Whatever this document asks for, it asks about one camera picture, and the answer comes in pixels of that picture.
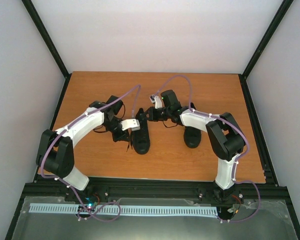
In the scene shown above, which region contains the white slotted cable duct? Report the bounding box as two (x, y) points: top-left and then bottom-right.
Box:
(28, 203), (218, 218)

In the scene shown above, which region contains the grey metal base plate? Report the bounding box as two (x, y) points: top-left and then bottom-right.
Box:
(11, 197), (298, 240)

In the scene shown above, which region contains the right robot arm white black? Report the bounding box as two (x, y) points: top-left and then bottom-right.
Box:
(145, 89), (250, 203)

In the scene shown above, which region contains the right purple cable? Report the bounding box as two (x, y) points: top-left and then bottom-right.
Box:
(152, 75), (262, 224)

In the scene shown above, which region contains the black sneaker one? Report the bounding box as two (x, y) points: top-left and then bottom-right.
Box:
(129, 108), (151, 155)

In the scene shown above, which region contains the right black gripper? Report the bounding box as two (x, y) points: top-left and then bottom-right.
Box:
(141, 106), (171, 122)

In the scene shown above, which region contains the left black corner post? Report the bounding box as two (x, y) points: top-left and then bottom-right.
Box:
(21, 0), (71, 79)

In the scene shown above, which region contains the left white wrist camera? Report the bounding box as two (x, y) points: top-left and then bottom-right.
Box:
(120, 118), (141, 132)

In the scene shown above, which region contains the black corner post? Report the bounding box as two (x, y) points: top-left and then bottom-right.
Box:
(242, 0), (294, 80)
(21, 0), (71, 79)

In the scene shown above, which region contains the purple cable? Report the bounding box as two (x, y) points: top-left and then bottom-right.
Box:
(152, 75), (262, 224)
(39, 84), (142, 222)

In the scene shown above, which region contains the black sneaker with laces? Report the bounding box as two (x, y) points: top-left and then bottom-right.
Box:
(183, 126), (202, 149)

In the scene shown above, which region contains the right black corner post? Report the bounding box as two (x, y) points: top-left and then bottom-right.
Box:
(242, 0), (294, 80)

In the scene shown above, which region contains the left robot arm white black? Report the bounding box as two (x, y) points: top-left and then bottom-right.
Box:
(36, 95), (130, 202)

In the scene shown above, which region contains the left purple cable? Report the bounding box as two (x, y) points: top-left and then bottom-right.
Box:
(39, 84), (142, 222)

